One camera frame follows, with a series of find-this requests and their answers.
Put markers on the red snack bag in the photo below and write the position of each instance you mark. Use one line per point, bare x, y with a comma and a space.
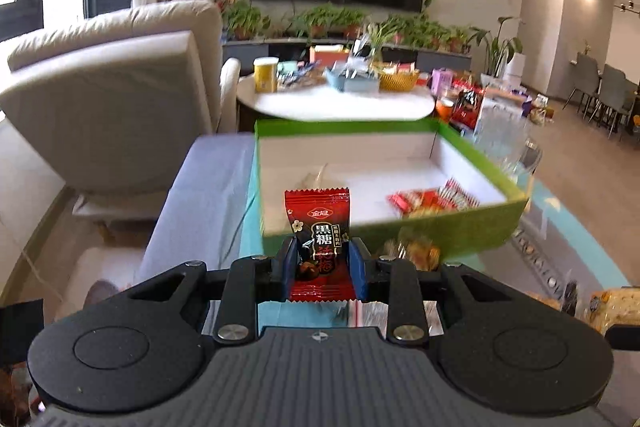
468, 107

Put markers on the round white table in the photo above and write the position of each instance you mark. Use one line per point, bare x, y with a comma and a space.
325, 104

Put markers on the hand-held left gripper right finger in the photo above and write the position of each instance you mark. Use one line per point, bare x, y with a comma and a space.
358, 272

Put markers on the red candy packet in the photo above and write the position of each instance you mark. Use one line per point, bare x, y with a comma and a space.
320, 217

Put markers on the blue plastic basket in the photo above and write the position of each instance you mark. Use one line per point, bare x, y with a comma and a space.
350, 83

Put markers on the green cardboard box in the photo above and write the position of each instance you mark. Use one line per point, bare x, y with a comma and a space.
450, 227

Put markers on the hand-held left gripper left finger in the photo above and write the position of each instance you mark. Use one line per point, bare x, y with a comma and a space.
288, 272

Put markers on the yellow bread packet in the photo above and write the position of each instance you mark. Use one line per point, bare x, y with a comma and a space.
615, 307

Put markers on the pink box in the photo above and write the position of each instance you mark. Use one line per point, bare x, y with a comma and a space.
441, 82

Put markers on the orange cup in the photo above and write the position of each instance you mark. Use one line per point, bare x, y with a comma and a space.
443, 109

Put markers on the cream sofa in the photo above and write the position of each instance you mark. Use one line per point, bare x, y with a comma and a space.
125, 107

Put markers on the grey-blue blanket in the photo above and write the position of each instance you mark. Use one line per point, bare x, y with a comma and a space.
210, 197

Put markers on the potted green plant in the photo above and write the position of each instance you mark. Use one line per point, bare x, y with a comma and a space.
245, 19
330, 18
430, 34

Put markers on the dark cloth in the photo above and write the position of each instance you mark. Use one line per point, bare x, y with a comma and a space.
20, 329

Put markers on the dark snack packet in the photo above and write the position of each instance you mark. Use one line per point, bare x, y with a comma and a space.
297, 74

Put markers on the orange box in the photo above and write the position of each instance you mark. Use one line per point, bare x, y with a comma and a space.
327, 55

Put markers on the grey dining chair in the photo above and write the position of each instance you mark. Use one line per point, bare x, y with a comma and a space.
611, 94
584, 74

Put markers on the clear cookie packet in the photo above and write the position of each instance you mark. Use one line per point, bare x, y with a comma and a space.
415, 252

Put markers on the clear glass mug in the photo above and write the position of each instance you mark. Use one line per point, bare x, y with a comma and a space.
500, 139

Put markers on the yellow canister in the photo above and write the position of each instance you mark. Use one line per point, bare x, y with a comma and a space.
265, 76

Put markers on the red snack packet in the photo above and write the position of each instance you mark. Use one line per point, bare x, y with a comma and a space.
415, 203

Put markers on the wicker basket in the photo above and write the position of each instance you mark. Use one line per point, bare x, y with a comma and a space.
398, 82

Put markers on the dark grey television cabinet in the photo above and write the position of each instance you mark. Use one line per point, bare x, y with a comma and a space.
280, 52

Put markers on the large leafy plant white pot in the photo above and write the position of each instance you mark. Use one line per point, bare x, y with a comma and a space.
513, 67

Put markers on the spider plant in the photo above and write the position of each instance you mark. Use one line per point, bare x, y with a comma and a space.
378, 38

